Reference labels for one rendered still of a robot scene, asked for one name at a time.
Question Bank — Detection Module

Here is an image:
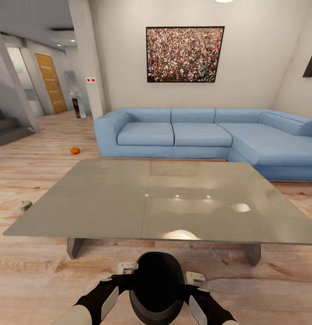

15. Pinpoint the pillar candle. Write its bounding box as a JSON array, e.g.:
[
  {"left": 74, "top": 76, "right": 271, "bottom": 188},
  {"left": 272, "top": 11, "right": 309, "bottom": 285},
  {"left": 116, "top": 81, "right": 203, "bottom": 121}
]
[{"left": 17, "top": 200, "right": 33, "bottom": 215}]

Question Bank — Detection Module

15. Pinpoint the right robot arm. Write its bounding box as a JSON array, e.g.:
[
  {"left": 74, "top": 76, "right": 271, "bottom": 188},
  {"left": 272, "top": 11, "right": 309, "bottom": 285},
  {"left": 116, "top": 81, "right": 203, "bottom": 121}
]
[{"left": 170, "top": 271, "right": 240, "bottom": 325}]

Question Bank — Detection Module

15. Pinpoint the cauldron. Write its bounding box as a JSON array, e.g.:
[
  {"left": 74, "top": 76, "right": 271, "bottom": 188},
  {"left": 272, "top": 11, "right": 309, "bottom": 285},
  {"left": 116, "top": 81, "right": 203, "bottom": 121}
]
[{"left": 129, "top": 251, "right": 185, "bottom": 325}]

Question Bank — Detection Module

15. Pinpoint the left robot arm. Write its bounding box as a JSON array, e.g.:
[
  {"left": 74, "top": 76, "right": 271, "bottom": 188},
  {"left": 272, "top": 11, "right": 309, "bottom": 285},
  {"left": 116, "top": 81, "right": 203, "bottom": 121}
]
[{"left": 47, "top": 261, "right": 140, "bottom": 325}]

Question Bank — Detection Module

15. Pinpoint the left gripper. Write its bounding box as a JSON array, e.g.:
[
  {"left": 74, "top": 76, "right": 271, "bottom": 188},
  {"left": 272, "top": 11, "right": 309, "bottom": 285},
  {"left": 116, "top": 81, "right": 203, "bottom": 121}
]
[{"left": 111, "top": 274, "right": 140, "bottom": 292}]

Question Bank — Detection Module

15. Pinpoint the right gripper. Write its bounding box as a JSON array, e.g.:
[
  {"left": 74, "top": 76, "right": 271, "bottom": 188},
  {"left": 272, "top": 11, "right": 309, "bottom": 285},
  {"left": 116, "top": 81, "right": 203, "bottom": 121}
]
[{"left": 170, "top": 283, "right": 193, "bottom": 303}]

